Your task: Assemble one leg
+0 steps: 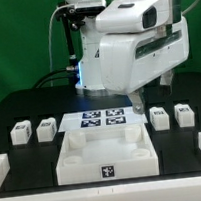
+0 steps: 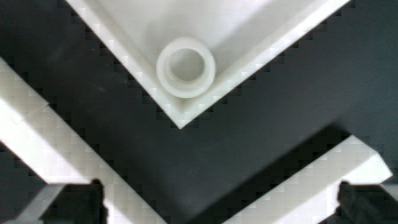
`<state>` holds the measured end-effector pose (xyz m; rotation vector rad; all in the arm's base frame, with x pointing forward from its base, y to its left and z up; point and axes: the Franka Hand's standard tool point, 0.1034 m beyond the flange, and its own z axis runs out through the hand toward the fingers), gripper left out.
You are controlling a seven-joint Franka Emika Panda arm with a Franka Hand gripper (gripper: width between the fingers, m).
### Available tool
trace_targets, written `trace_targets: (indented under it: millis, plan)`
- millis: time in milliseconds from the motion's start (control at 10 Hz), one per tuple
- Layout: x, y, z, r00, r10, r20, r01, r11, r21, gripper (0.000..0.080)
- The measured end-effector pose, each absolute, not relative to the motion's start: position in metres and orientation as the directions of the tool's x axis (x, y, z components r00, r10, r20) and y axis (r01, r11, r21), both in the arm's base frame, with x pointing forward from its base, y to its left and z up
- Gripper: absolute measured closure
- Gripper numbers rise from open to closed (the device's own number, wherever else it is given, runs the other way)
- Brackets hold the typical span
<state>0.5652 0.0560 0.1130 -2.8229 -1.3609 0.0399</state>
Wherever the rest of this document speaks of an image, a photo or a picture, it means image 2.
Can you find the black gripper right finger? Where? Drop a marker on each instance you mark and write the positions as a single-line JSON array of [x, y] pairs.
[[369, 203]]

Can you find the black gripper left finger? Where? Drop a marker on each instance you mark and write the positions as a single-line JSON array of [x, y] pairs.
[[67, 204]]

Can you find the white square tabletop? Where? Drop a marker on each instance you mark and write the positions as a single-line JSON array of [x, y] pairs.
[[195, 43]]

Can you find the white right obstacle wall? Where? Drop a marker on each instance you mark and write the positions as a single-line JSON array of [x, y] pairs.
[[301, 201]]

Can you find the white obstacle wall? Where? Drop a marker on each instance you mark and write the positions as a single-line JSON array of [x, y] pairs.
[[301, 201], [54, 151]]

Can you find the white left obstacle wall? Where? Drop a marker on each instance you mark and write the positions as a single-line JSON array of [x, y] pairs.
[[54, 151]]

